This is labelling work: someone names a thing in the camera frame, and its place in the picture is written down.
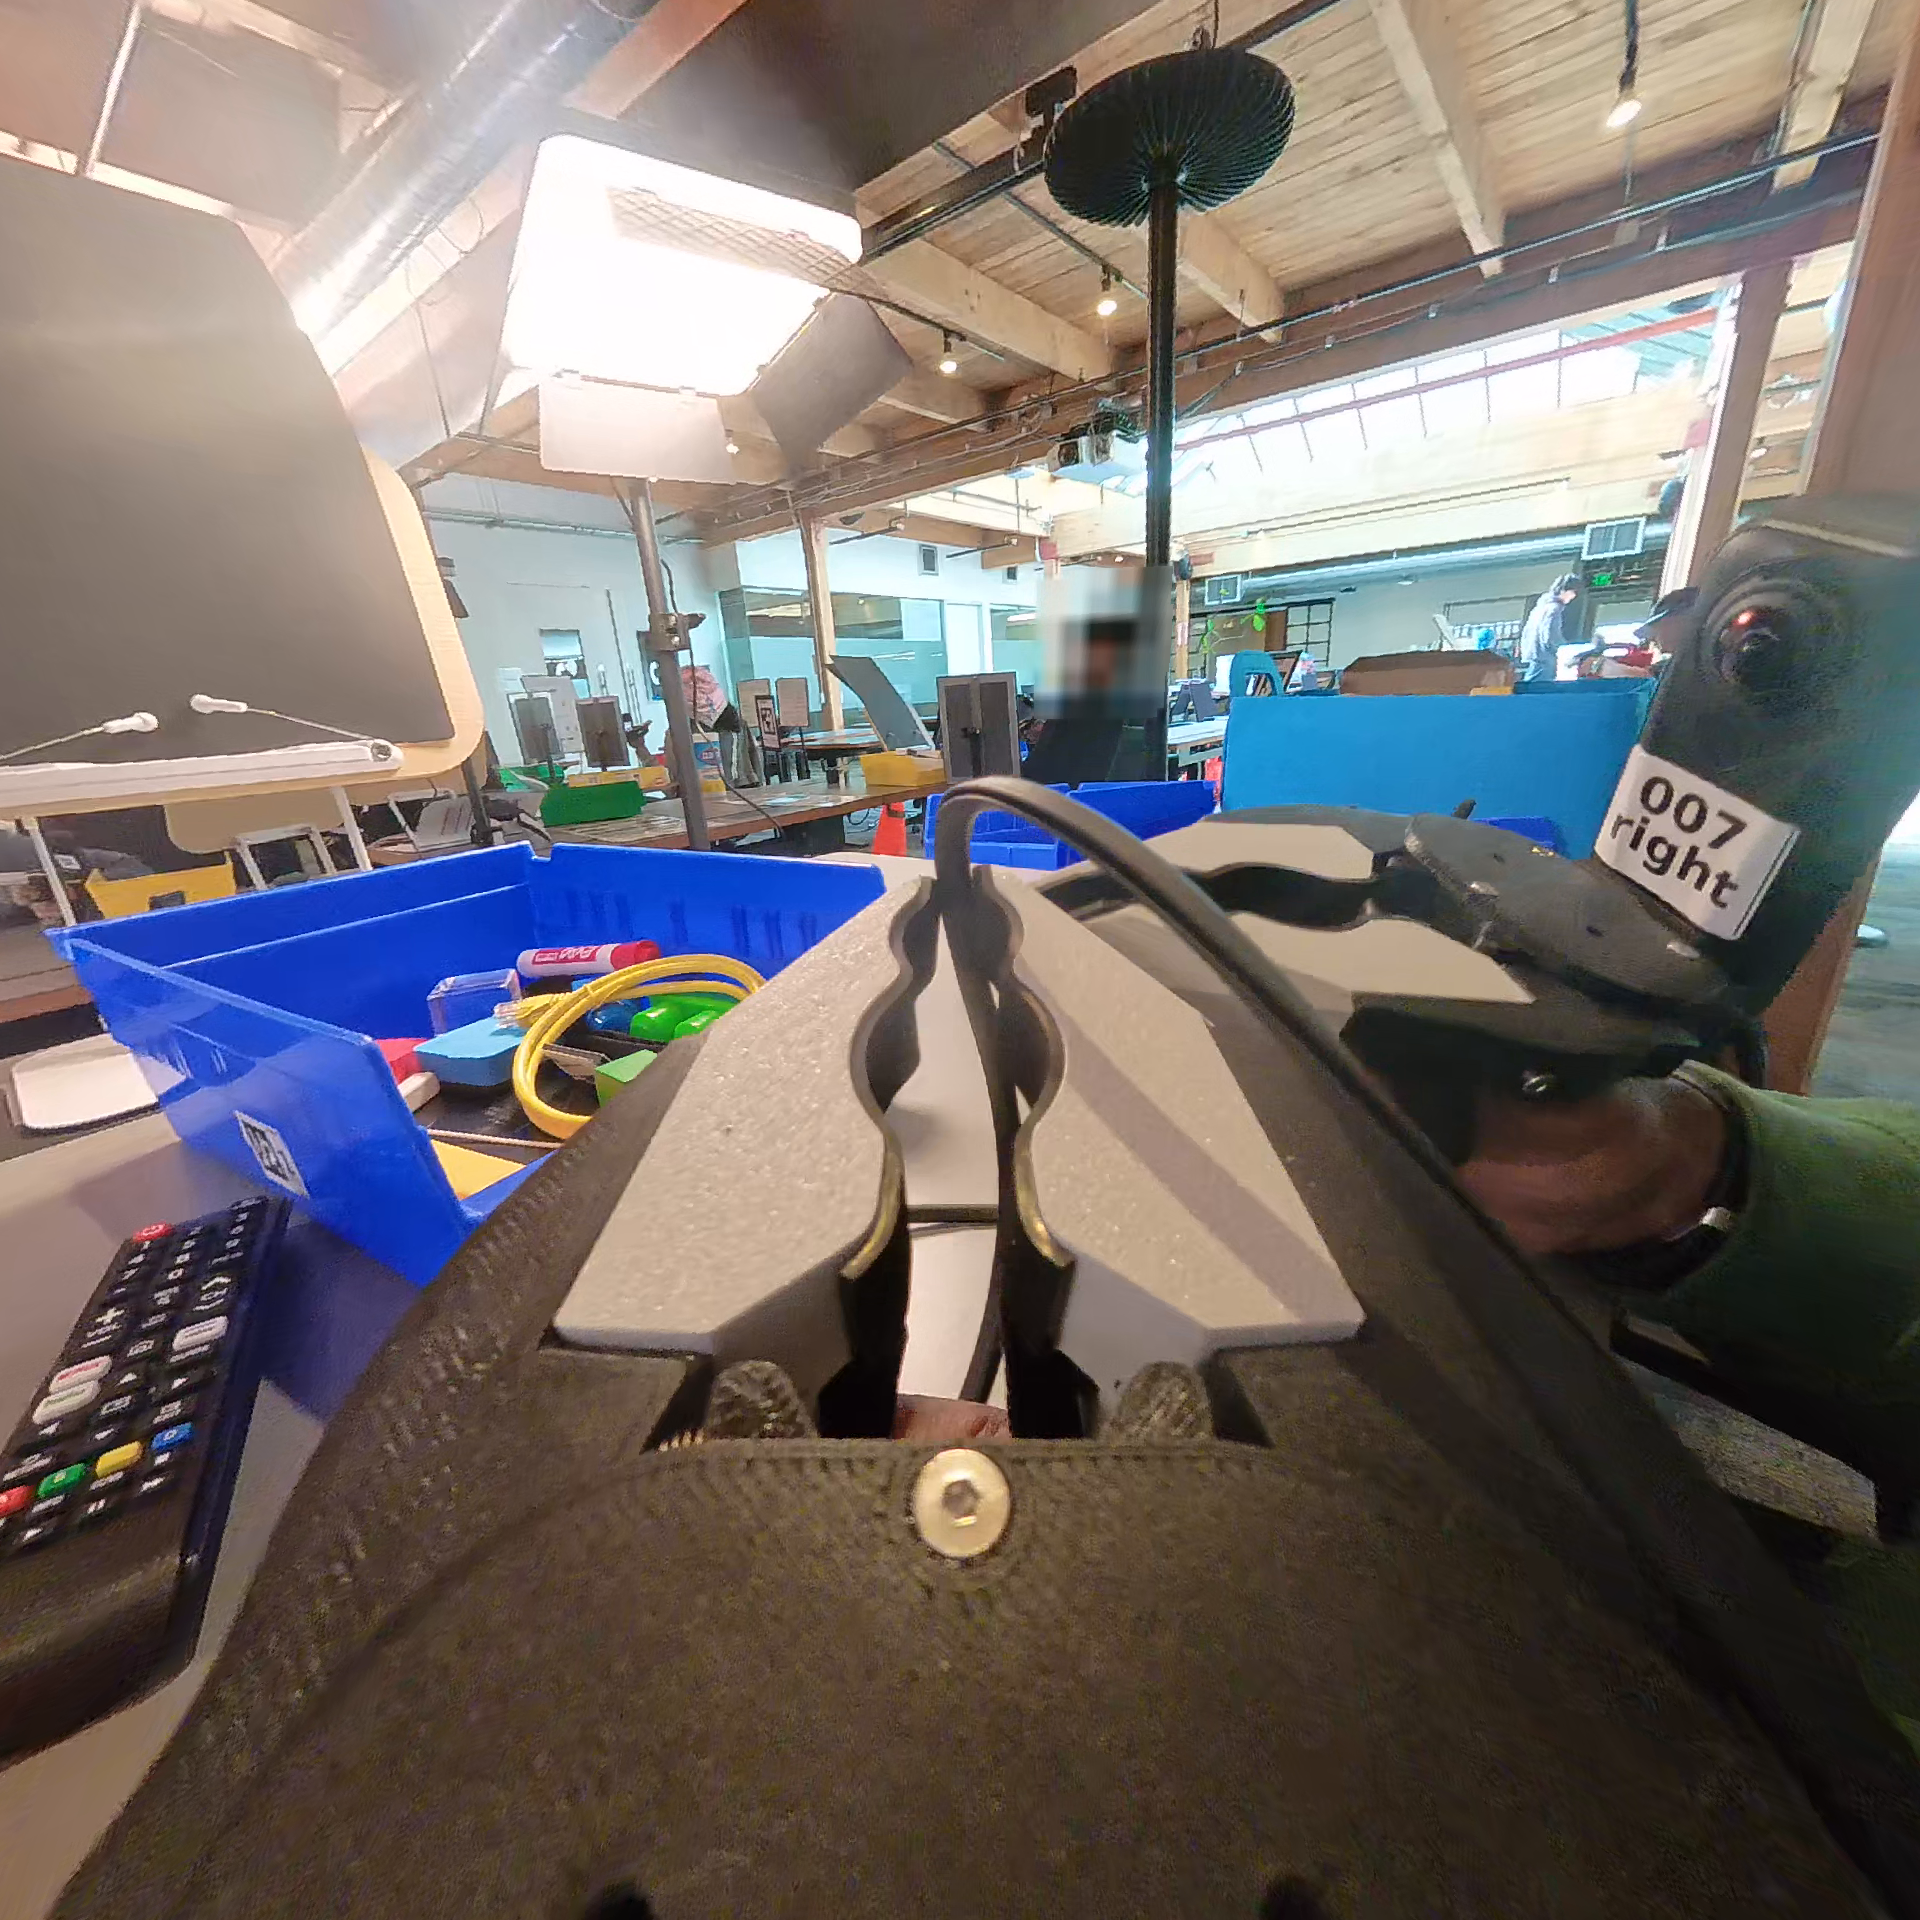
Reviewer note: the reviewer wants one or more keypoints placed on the yellow plastic bin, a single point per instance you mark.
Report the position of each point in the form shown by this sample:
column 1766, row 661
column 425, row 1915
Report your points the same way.
column 158, row 887
column 902, row 768

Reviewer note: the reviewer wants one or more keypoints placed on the metal light stand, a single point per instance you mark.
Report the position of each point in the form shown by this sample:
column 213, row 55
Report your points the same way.
column 668, row 675

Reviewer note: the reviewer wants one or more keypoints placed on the green toy block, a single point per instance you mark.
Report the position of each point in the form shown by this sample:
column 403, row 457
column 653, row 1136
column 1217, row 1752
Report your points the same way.
column 628, row 1075
column 676, row 1019

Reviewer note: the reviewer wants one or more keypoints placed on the black board with wooden rim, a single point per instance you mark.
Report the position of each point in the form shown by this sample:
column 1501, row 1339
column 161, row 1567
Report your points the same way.
column 181, row 480

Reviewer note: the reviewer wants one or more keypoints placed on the person's right hand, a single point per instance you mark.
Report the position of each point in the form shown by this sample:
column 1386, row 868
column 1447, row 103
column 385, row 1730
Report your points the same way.
column 1606, row 1162

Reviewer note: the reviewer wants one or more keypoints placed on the cardboard box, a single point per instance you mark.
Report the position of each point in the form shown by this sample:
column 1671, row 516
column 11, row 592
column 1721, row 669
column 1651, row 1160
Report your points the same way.
column 1425, row 672

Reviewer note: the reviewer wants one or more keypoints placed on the green plastic bin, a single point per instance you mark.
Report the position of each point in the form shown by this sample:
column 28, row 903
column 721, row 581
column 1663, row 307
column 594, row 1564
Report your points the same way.
column 594, row 801

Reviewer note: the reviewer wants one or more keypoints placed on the white rounded flat device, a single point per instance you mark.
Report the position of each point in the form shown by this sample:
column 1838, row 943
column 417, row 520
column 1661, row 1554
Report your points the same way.
column 76, row 1083

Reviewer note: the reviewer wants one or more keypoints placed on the red toy block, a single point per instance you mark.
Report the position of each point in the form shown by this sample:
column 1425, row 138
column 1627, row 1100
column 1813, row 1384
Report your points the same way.
column 403, row 1059

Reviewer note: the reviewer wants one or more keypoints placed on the person's right forearm green sleeve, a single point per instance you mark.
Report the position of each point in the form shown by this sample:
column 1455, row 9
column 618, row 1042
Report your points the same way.
column 1830, row 1244

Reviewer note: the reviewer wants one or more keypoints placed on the blue partition wall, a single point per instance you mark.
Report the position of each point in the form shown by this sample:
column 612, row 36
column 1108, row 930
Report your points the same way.
column 1425, row 764

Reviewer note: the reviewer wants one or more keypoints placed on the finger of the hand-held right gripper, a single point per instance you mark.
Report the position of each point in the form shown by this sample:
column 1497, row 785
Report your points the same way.
column 1381, row 967
column 1307, row 839

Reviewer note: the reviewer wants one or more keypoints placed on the ceiling projector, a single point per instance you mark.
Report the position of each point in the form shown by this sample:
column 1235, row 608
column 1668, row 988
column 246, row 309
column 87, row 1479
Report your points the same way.
column 1095, row 451

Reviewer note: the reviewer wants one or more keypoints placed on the red marker pen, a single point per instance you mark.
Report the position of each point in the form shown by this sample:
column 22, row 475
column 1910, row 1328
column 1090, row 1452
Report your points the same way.
column 587, row 956

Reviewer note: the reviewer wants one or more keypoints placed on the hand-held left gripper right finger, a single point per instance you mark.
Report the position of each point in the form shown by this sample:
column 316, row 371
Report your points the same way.
column 1185, row 1275

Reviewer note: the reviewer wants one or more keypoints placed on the light blue foam block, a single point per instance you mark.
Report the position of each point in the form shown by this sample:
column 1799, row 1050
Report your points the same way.
column 481, row 1050

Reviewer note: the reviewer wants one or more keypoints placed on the yellow toy block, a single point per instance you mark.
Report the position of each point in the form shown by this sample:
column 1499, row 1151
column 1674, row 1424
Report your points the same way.
column 477, row 1170

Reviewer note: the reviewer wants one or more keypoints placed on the blue plastic bin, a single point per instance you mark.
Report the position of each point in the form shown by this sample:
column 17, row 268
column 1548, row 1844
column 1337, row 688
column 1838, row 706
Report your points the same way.
column 300, row 1019
column 1171, row 803

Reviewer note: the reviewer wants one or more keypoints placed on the bright studio light panel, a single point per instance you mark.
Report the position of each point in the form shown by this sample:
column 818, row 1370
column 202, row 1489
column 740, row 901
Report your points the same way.
column 676, row 255

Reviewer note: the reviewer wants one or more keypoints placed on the black disc on pole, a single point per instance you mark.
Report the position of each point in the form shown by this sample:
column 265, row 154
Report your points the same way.
column 1171, row 135

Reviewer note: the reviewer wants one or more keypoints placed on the ceiling spot lamp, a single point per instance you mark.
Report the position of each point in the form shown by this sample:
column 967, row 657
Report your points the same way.
column 1623, row 107

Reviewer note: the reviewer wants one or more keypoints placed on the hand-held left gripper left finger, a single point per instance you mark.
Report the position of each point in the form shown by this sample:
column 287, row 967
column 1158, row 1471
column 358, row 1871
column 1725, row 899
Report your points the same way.
column 735, row 1185

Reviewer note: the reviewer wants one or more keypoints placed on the small orange cone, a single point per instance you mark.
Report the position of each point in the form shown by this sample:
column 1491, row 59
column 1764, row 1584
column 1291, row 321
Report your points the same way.
column 894, row 833

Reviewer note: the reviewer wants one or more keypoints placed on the black remote control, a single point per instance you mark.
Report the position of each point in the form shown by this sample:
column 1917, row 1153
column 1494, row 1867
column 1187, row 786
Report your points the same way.
column 121, row 1424

